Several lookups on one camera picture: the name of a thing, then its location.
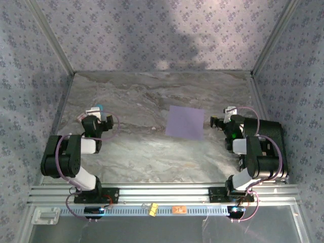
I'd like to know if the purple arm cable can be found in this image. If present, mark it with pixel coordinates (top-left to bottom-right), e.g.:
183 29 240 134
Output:
229 106 284 223
55 111 120 222

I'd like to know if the yellow binder clip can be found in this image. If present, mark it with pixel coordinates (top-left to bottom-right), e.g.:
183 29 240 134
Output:
141 202 159 217

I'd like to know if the aluminium table edge strip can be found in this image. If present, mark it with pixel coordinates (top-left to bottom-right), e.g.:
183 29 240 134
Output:
37 73 75 185
249 72 270 121

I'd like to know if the white plastic bracket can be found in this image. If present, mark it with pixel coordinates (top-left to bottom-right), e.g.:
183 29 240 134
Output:
31 207 61 225

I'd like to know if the black controller board with LED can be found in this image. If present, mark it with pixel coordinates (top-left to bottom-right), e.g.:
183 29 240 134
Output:
227 206 246 218
84 207 106 216

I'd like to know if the clear acrylic panel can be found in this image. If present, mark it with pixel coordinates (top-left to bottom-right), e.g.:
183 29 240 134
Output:
26 204 311 243

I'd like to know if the aluminium frame post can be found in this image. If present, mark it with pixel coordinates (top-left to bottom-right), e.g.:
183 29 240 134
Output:
250 0 302 76
25 0 76 75

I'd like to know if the black ribbed case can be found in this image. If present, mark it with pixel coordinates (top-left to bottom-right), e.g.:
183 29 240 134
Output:
237 117 290 182

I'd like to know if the grey slotted cable duct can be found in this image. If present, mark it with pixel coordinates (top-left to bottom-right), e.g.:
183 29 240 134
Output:
59 205 231 217

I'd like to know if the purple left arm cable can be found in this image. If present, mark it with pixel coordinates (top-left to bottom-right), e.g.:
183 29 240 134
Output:
55 111 120 222

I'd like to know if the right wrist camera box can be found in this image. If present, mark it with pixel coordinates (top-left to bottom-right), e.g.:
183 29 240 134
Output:
223 106 238 122

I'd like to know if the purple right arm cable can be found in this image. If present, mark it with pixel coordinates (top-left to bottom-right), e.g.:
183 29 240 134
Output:
229 106 284 223

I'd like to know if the purple paper sheet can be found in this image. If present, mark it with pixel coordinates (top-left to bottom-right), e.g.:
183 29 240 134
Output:
165 105 205 141

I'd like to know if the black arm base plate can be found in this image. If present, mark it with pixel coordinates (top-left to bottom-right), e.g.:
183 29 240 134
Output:
73 187 120 205
209 186 255 203

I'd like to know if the aluminium mounting rail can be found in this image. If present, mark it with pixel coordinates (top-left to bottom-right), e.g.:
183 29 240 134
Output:
27 184 301 205

